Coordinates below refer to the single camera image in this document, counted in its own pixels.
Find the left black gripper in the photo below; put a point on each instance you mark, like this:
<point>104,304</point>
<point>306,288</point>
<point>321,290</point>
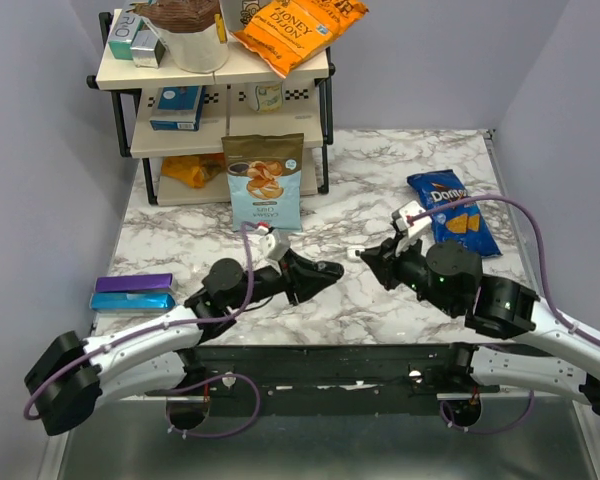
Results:
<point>305,282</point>

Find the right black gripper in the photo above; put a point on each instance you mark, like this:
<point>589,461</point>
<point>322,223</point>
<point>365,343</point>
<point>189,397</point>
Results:
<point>384,260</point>

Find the white earbud charging case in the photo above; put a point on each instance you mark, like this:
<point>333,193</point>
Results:
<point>353,254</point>

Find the black marbled charging case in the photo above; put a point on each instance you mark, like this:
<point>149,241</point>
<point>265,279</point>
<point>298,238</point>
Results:
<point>331,270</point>

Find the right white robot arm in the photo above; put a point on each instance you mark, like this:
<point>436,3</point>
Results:
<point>451,278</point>

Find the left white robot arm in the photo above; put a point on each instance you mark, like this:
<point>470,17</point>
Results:
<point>74,376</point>

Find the blue doritos bag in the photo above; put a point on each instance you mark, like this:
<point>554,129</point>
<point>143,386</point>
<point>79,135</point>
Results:
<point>464,223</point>

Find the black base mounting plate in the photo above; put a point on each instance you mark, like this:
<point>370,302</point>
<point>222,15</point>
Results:
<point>315,381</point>

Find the cassava chips bag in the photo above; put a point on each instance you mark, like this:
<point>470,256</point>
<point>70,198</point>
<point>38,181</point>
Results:
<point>264,175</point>

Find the purple box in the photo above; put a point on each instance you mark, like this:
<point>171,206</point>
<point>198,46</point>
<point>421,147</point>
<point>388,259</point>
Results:
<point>162,282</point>

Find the orange snack bag bottom shelf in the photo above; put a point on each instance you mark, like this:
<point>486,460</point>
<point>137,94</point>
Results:
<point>195,171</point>

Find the white cup on shelf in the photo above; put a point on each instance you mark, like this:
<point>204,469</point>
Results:
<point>264,97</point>

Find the black and cream shelf rack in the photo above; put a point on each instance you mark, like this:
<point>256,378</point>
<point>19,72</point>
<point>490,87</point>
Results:
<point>133,91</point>

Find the shiny blue box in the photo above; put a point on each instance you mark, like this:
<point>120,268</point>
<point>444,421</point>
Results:
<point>132,302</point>

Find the blue box on shelf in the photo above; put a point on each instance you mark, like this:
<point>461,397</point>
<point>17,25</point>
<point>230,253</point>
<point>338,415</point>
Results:
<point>178,109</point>

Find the orange honey dijon chip bag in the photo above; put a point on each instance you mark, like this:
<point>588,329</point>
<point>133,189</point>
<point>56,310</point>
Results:
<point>285,34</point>

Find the white and brown paper bag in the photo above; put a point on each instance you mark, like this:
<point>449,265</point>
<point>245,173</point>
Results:
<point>192,31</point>

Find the white carton top shelf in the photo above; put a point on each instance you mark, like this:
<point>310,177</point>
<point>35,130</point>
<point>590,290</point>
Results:
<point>238,13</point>

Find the silver small box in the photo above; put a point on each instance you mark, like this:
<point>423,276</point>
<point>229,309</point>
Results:
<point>147,50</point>

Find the teal RO box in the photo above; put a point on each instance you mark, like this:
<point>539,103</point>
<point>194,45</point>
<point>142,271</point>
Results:
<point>124,29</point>

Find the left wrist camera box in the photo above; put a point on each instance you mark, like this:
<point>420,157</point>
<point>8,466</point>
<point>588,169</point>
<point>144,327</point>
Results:
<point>273,243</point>

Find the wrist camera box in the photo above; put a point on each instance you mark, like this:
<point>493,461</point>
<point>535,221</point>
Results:
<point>273,243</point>
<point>408,230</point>

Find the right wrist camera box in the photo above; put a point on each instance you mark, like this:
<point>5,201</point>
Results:
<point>408,230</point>

